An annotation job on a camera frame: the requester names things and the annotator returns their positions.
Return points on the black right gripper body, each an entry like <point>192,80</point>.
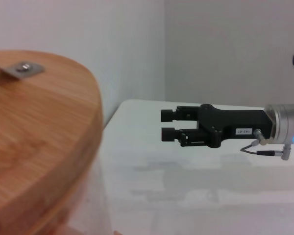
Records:
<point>235,122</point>

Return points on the metal lid bracket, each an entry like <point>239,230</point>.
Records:
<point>24,69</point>

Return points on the round wooden jar lid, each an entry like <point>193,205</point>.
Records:
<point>39,122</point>

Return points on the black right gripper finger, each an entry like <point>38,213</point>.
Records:
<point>181,113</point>
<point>183,137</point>

